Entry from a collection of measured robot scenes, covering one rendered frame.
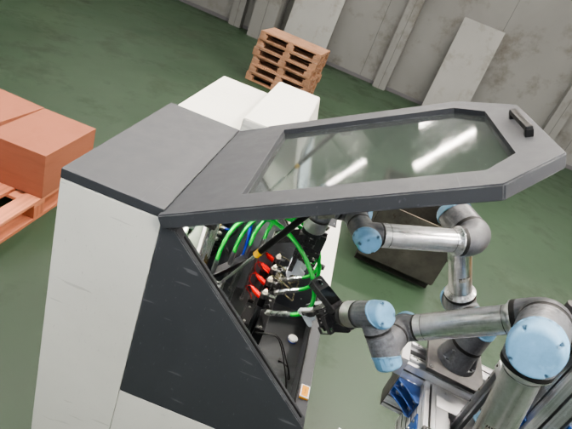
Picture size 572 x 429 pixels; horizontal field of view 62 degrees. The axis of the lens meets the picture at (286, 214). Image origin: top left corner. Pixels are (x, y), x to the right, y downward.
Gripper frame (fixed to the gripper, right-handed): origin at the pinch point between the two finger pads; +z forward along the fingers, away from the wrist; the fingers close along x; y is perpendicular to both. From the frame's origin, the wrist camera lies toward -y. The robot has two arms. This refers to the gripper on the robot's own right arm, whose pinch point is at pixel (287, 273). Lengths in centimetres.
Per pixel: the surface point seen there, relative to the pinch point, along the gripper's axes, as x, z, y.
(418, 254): 224, 89, 107
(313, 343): 2.0, 26.2, 19.6
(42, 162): 122, 77, -169
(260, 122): 38, -34, -30
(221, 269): 3.1, 11.2, -22.1
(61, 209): -35, -17, -63
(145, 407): -35, 45, -27
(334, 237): 79, 23, 19
